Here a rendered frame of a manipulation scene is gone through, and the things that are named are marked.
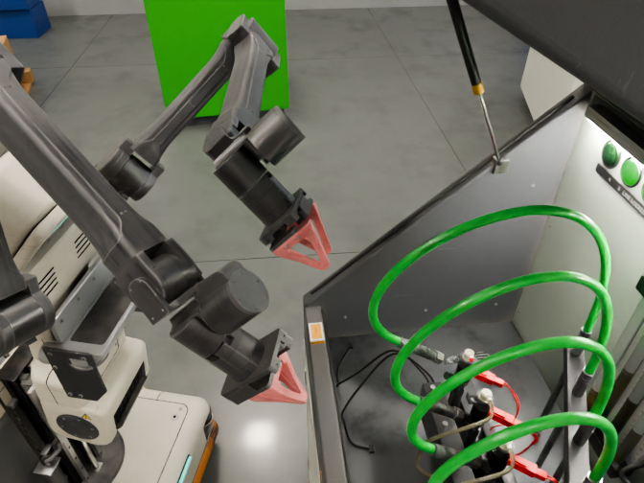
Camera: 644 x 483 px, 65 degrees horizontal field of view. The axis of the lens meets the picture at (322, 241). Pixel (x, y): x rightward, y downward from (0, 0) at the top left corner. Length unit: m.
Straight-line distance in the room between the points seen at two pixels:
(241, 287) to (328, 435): 0.49
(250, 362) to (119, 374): 0.74
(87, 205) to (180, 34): 3.34
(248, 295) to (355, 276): 0.60
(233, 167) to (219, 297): 0.19
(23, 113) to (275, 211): 0.32
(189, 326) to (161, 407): 1.30
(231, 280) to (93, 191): 0.20
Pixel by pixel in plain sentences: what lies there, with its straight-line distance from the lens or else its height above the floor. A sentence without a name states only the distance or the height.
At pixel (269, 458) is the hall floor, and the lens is 2.06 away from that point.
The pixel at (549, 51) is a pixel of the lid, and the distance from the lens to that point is 0.18.
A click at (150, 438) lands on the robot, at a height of 0.28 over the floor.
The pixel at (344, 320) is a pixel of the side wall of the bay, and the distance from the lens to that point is 1.26.
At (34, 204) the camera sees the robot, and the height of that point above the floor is 1.34.
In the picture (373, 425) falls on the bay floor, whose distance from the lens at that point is 1.16.
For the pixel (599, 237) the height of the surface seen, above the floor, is 1.37.
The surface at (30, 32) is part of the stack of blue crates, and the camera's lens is 6.90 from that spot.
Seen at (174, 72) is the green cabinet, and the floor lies 0.45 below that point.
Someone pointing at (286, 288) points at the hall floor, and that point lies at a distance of 2.60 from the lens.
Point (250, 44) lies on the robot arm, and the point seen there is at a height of 1.51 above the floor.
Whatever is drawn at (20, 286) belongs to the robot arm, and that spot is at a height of 1.29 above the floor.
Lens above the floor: 1.82
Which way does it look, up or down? 39 degrees down
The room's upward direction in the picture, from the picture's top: straight up
